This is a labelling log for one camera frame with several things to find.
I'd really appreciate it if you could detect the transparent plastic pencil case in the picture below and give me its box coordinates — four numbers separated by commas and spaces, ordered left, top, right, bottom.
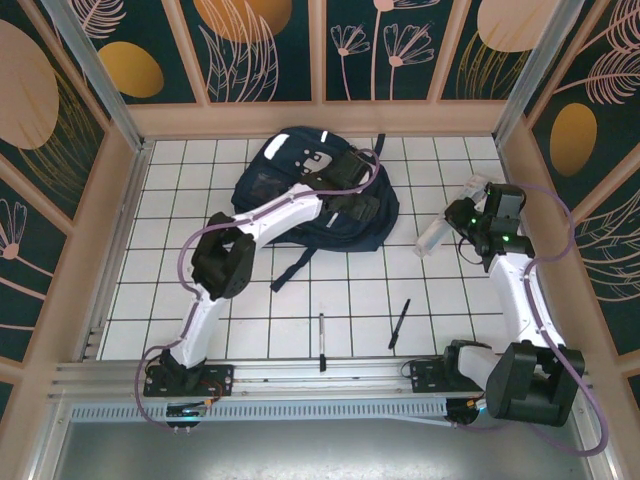
414, 172, 494, 261

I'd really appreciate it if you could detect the navy blue student backpack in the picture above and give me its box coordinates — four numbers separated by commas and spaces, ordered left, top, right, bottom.
230, 125, 401, 294

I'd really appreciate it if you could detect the black pen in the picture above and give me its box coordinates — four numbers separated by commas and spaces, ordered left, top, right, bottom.
388, 298, 412, 350

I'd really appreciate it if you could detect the white marker with black cap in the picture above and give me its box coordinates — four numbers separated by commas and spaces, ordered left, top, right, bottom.
318, 312, 329, 374

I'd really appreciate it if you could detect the thin black camera cable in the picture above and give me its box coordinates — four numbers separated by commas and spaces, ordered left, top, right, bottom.
457, 237, 494, 275

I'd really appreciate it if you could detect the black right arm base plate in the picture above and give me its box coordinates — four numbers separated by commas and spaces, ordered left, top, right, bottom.
408, 359, 454, 394

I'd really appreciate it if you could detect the aluminium frame post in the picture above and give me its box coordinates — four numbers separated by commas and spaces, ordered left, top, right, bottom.
42, 0, 147, 151
493, 0, 587, 146

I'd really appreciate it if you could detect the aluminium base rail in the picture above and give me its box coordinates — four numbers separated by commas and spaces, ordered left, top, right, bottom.
48, 355, 596, 404

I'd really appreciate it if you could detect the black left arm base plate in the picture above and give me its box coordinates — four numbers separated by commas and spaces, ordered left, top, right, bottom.
143, 363, 236, 398

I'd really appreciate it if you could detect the grey slotted cable duct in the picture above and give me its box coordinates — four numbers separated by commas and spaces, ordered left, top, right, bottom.
69, 398, 454, 427

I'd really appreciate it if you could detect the aluminium side rail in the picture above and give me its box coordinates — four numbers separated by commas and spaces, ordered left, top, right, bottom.
79, 139, 154, 362

